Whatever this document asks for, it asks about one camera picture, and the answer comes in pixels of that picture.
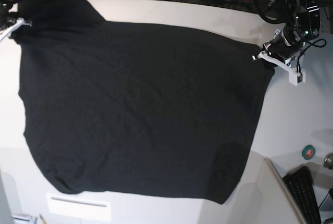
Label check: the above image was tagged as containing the silver metal knob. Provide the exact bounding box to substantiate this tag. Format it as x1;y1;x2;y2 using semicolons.
323;152;333;170

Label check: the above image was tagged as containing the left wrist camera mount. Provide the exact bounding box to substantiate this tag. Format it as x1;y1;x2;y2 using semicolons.
260;51;306;86

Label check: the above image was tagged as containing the black keyboard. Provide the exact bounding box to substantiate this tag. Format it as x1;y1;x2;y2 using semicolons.
283;166;322;224

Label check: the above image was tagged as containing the white divider panel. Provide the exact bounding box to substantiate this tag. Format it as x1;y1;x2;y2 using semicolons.
262;159;307;223

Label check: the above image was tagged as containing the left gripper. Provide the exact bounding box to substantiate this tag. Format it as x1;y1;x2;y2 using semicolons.
252;25;305;64

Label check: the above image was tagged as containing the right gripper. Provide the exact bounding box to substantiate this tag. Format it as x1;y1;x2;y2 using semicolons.
1;3;18;31

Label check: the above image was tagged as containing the green tape roll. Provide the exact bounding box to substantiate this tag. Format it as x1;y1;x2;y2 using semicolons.
301;145;316;160

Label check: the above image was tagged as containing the black t-shirt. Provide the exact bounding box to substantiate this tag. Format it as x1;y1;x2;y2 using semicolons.
13;0;275;204

